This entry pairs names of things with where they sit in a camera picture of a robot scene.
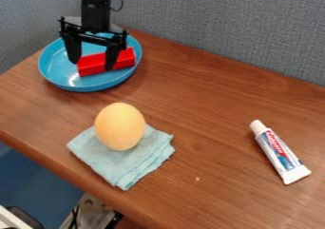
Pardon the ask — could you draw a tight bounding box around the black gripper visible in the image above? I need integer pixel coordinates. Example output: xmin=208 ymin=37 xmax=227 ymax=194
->
xmin=59 ymin=16 xmax=128 ymax=71

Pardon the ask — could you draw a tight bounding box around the red plastic block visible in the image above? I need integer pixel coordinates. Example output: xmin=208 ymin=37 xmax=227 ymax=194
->
xmin=76 ymin=47 xmax=137 ymax=78

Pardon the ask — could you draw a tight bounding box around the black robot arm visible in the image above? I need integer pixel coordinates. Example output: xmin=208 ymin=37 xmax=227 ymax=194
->
xmin=59 ymin=0 xmax=128 ymax=70

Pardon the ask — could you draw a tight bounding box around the blue plate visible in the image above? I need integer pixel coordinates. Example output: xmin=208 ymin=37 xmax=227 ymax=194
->
xmin=37 ymin=35 xmax=142 ymax=92

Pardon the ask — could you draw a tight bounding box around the orange egg-shaped object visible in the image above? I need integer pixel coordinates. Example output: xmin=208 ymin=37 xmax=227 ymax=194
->
xmin=93 ymin=103 xmax=146 ymax=151

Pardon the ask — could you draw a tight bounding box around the white object bottom corner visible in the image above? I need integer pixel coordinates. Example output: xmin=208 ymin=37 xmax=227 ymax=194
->
xmin=0 ymin=205 xmax=44 ymax=229

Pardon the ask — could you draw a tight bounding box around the light blue folded cloth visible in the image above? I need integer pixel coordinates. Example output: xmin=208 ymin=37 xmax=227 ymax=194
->
xmin=67 ymin=125 xmax=175 ymax=191

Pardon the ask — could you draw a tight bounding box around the grey bag under table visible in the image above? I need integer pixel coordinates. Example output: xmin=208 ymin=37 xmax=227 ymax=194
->
xmin=59 ymin=193 xmax=123 ymax=229

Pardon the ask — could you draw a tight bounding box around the white toothpaste tube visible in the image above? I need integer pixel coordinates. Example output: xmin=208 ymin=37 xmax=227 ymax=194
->
xmin=250 ymin=120 xmax=311 ymax=185

